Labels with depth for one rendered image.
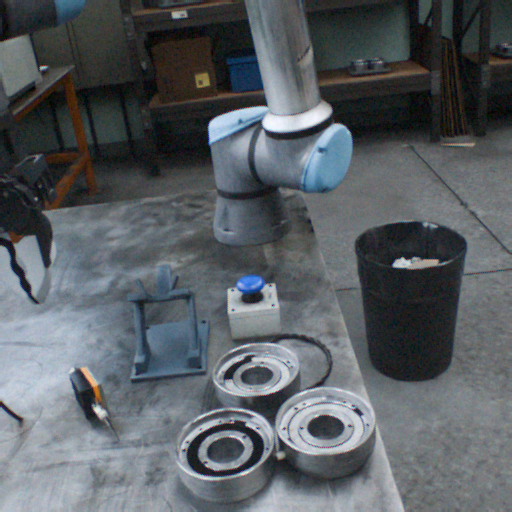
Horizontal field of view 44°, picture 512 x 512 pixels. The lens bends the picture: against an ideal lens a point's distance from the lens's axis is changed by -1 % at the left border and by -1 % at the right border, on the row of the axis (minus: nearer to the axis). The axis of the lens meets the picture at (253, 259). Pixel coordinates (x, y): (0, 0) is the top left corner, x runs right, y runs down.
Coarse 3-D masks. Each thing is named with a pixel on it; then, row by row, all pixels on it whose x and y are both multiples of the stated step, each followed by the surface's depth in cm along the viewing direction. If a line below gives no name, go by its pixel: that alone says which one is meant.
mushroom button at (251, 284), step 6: (246, 276) 90; (252, 276) 90; (258, 276) 90; (240, 282) 88; (246, 282) 88; (252, 282) 88; (258, 282) 88; (240, 288) 88; (246, 288) 87; (252, 288) 87; (258, 288) 87; (252, 294) 89
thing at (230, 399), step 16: (240, 352) 80; (256, 352) 81; (272, 352) 80; (288, 352) 78; (224, 368) 78; (240, 368) 78; (256, 368) 78; (272, 368) 77; (288, 368) 77; (224, 384) 76; (240, 384) 75; (256, 384) 79; (272, 384) 74; (288, 384) 72; (224, 400) 74; (240, 400) 72; (256, 400) 72; (272, 400) 72
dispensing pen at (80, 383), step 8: (72, 368) 82; (72, 376) 78; (80, 376) 78; (72, 384) 79; (80, 384) 77; (88, 384) 76; (80, 392) 75; (88, 392) 76; (80, 400) 76; (88, 400) 76; (96, 400) 76; (88, 408) 77; (96, 408) 75; (104, 408) 75; (88, 416) 77; (104, 416) 73; (112, 432) 71
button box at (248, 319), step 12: (264, 288) 92; (228, 300) 90; (240, 300) 90; (252, 300) 89; (264, 300) 89; (276, 300) 89; (228, 312) 87; (240, 312) 87; (252, 312) 87; (264, 312) 87; (276, 312) 87; (240, 324) 88; (252, 324) 88; (264, 324) 88; (276, 324) 88; (240, 336) 89; (252, 336) 89; (264, 336) 89
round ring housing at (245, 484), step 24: (192, 432) 69; (216, 432) 68; (264, 432) 67; (216, 456) 68; (240, 456) 64; (264, 456) 62; (192, 480) 62; (216, 480) 61; (240, 480) 61; (264, 480) 63
